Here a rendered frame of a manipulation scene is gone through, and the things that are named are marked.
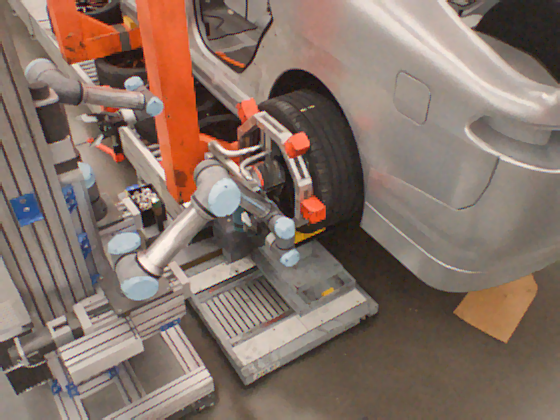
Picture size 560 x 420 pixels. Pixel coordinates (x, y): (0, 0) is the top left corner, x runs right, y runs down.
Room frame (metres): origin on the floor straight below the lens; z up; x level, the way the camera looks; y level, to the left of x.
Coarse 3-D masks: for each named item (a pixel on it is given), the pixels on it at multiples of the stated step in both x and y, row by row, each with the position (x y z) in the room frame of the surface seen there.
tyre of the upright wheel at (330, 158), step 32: (288, 96) 2.27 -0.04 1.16; (320, 96) 2.23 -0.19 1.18; (256, 128) 2.33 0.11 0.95; (288, 128) 2.09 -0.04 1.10; (320, 128) 2.04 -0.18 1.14; (320, 160) 1.92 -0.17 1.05; (352, 160) 1.99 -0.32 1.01; (320, 192) 1.87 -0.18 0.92; (352, 192) 1.94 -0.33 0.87; (320, 224) 1.88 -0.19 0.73
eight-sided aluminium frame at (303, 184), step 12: (252, 120) 2.18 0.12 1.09; (264, 120) 2.15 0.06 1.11; (240, 132) 2.28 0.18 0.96; (276, 132) 2.03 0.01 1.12; (288, 132) 2.03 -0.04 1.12; (240, 144) 2.29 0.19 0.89; (240, 156) 2.30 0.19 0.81; (300, 156) 1.96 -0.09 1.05; (288, 168) 1.93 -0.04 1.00; (300, 168) 1.93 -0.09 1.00; (300, 180) 1.88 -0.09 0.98; (300, 192) 1.86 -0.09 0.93; (300, 216) 1.86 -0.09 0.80
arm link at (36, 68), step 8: (32, 64) 1.98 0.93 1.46; (40, 64) 1.96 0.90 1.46; (48, 64) 1.97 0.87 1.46; (32, 72) 1.94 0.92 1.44; (40, 72) 1.91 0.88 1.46; (32, 80) 1.92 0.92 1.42; (64, 112) 1.97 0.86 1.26; (64, 120) 1.95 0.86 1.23; (72, 136) 1.98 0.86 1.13; (72, 144) 1.96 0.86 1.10; (80, 160) 1.96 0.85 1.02
